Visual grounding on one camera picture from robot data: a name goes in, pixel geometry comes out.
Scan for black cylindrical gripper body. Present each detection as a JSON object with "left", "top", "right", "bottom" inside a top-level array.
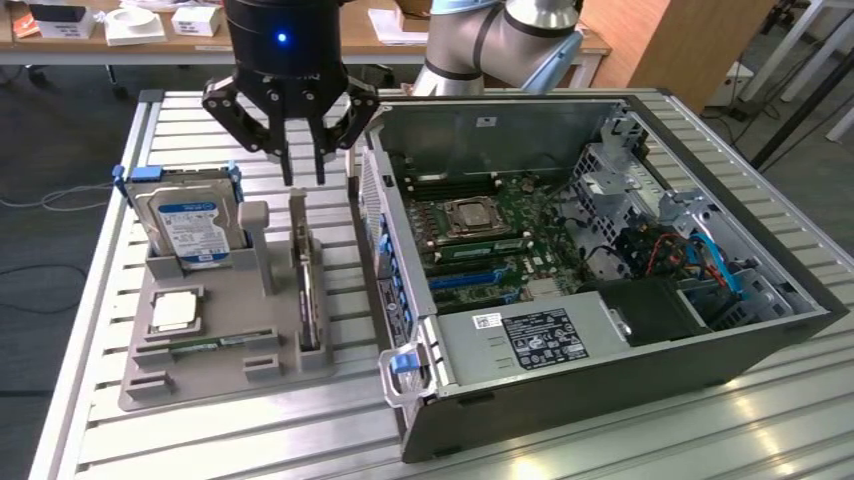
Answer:
[{"left": 223, "top": 0, "right": 351, "bottom": 125}]

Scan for black RAM slot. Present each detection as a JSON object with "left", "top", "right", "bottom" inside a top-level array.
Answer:
[{"left": 403, "top": 172, "right": 503, "bottom": 197}]

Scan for blue expansion slot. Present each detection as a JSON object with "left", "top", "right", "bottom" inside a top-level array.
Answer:
[{"left": 426, "top": 271, "right": 503, "bottom": 292}]

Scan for wooden desk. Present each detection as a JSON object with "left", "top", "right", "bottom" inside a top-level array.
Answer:
[{"left": 0, "top": 0, "right": 612, "bottom": 67}]

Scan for small white box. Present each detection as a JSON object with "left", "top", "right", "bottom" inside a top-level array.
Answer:
[{"left": 169, "top": 7, "right": 223, "bottom": 38}]

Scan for white papers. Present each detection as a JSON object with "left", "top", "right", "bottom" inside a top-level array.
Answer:
[{"left": 367, "top": 7, "right": 430, "bottom": 47}]

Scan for white box with round bowl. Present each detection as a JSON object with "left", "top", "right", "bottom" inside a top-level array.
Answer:
[{"left": 104, "top": 7, "right": 168, "bottom": 48}]

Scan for hard disk with blue caddy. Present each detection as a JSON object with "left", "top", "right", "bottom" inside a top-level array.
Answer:
[{"left": 111, "top": 162, "right": 243, "bottom": 267}]

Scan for CPU socket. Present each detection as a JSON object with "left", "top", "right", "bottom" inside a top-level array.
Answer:
[{"left": 451, "top": 198, "right": 510, "bottom": 237}]

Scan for white box with black insert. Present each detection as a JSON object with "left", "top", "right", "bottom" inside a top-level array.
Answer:
[{"left": 35, "top": 4, "right": 96, "bottom": 40}]

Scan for green RAM stick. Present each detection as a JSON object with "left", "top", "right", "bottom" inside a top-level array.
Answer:
[
  {"left": 169, "top": 336, "right": 253, "bottom": 351},
  {"left": 436, "top": 238, "right": 526, "bottom": 261}
]

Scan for orange book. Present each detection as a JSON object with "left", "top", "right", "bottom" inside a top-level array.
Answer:
[{"left": 11, "top": 8, "right": 43, "bottom": 40}]

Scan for graphics card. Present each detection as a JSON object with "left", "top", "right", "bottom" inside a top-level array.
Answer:
[{"left": 287, "top": 187, "right": 320, "bottom": 354}]

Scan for green motherboard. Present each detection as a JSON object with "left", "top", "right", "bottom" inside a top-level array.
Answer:
[{"left": 399, "top": 169, "right": 602, "bottom": 316}]

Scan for metal drive cage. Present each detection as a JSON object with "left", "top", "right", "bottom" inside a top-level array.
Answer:
[{"left": 571, "top": 142, "right": 670, "bottom": 251}]

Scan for silver CPU chip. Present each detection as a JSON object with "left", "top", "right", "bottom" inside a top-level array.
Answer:
[{"left": 151, "top": 293, "right": 200, "bottom": 334}]

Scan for wooden cabinet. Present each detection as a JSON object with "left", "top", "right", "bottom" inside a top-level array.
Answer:
[{"left": 590, "top": 0, "right": 779, "bottom": 114}]

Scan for blue case latch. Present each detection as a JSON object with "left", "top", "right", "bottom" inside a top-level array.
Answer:
[{"left": 386, "top": 349, "right": 420, "bottom": 378}]

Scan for grey parts rack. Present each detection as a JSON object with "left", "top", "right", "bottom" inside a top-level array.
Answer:
[{"left": 117, "top": 187, "right": 339, "bottom": 412}]

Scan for grey power supply unit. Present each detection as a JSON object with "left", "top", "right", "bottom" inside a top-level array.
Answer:
[{"left": 436, "top": 292, "right": 632, "bottom": 387}]

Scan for black fan shroud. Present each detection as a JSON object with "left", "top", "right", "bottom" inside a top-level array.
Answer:
[{"left": 595, "top": 278, "right": 714, "bottom": 349}]

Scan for black pole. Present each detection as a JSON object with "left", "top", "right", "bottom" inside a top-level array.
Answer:
[{"left": 749, "top": 0, "right": 854, "bottom": 169}]

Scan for open black PC case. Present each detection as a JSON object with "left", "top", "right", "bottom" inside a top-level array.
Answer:
[{"left": 346, "top": 87, "right": 850, "bottom": 464}]

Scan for metal disk bay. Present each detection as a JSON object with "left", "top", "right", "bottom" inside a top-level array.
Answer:
[{"left": 676, "top": 268, "right": 802, "bottom": 332}]

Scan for grey floor cable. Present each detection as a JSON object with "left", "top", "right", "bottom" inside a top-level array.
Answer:
[{"left": 0, "top": 181, "right": 120, "bottom": 212}]

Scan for red wire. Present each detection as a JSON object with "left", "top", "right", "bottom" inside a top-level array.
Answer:
[{"left": 651, "top": 233, "right": 726, "bottom": 289}]

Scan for blue wire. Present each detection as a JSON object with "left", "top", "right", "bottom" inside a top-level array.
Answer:
[{"left": 691, "top": 231, "right": 746, "bottom": 301}]

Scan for white table frame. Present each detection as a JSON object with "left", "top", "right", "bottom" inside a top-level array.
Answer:
[{"left": 738, "top": 0, "right": 854, "bottom": 142}]

